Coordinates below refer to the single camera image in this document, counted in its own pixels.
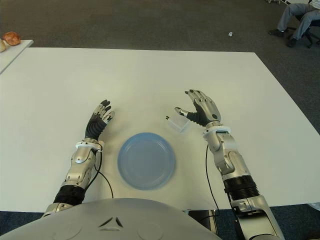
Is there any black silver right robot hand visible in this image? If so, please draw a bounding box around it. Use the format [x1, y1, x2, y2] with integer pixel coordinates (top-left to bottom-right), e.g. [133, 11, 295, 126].
[174, 88, 223, 128]

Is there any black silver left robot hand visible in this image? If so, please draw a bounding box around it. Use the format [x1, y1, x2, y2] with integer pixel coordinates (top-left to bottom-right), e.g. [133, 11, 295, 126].
[84, 99, 116, 140]

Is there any white plug charger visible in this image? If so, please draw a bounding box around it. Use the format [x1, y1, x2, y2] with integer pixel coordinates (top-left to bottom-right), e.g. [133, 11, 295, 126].
[164, 113, 190, 133]

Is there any blue plastic plate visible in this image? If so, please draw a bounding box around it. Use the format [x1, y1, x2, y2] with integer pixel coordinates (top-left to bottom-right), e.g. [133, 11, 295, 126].
[117, 132, 178, 191]

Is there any grey robot torso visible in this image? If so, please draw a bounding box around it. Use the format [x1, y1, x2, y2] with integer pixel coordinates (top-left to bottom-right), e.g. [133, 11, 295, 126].
[0, 197, 221, 240]

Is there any red-brown bread roll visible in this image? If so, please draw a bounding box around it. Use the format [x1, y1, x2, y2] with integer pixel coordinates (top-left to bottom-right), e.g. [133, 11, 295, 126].
[2, 31, 21, 46]

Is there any seated person in jeans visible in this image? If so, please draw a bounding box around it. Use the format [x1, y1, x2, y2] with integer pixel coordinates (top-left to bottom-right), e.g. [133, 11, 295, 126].
[268, 0, 320, 48]

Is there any black office chair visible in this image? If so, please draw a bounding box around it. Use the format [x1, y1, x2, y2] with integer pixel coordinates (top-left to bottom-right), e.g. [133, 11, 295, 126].
[287, 13, 320, 50]

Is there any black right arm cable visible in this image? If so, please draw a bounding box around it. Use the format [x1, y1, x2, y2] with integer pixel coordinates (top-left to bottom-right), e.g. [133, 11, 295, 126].
[205, 144, 221, 216]

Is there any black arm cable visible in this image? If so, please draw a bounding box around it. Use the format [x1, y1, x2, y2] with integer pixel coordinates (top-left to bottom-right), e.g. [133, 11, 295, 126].
[205, 144, 221, 216]
[87, 149, 114, 200]

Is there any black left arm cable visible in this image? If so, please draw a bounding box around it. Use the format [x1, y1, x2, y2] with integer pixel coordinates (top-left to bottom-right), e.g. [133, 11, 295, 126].
[87, 149, 114, 200]

